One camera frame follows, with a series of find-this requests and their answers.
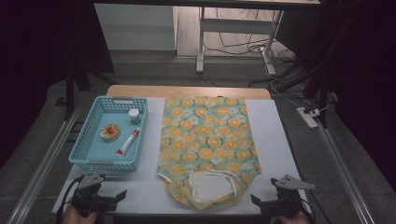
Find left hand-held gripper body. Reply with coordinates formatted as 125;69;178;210
72;173;109;217

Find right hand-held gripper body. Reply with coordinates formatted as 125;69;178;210
263;174;316;218

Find light blue plastic basket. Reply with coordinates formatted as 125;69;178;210
68;95;149;173

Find red and white tube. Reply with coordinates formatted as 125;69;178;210
116;126;142;158

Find small jar with white lid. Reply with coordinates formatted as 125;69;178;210
128;107;142;125

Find orange print cloth bag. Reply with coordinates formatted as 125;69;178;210
157;95;263;210

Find person's right hand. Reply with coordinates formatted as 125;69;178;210
275;210;310;224

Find person's left hand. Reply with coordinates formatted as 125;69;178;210
62;203;98;224

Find white table mat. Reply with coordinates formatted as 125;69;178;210
51;96;312;216

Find white power strip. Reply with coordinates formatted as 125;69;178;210
296;106;320;130

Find black tripod stand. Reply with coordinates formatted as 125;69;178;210
274;0;347;129
54;0;119;121

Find white cabinet panel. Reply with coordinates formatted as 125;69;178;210
94;3;177;51

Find right hand-held gripper black cable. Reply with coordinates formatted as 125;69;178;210
301;198;316;224

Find aluminium rail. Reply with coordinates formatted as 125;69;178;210
315;124;376;224
6;105;82;224

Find white floor cable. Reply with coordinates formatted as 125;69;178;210
264;62;312;110

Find black floor cable bundle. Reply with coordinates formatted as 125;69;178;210
204;8;297;64

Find white desk frame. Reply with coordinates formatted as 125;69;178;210
195;6;285;76

